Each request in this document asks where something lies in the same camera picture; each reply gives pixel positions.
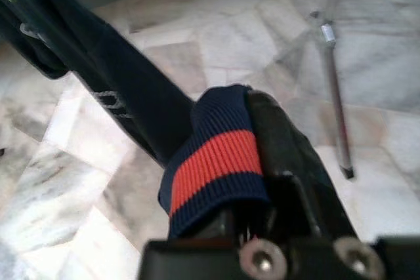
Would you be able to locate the navy blue shirt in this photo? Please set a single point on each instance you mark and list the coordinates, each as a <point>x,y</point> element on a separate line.
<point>108,63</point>

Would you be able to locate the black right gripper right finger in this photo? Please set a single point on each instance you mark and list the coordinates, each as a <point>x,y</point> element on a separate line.
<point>282,149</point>

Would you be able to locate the steel clothes rack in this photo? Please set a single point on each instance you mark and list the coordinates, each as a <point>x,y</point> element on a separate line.
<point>334,90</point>

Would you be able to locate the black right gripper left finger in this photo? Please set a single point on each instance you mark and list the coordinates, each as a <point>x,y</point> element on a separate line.
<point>231,224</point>

